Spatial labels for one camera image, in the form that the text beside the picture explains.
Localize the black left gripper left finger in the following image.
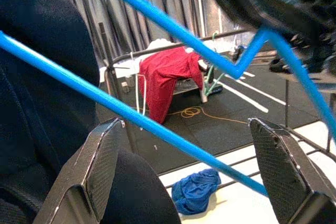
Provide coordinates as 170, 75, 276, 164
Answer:
33, 118, 126, 224

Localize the green hanger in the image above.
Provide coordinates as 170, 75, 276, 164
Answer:
203, 31, 224, 97

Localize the red garment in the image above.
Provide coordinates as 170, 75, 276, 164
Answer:
138, 46, 205, 124

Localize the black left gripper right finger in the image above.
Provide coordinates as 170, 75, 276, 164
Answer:
248, 118, 336, 224

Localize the royal blue garment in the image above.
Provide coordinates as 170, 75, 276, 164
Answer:
171, 168, 222, 216

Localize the yellow floor cable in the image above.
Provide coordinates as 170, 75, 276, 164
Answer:
131, 105, 249, 125

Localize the navy blue knit shirt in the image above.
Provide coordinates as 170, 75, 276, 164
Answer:
0, 0, 182, 224

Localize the black metal clothes rack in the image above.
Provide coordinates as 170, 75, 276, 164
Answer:
98, 22, 336, 190

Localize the white metal frame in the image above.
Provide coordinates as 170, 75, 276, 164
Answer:
130, 50, 209, 132

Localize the blue plastic hanger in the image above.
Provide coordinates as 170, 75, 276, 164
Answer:
0, 0, 336, 198

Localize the grey curtain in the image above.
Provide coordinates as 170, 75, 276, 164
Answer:
56, 0, 220, 61

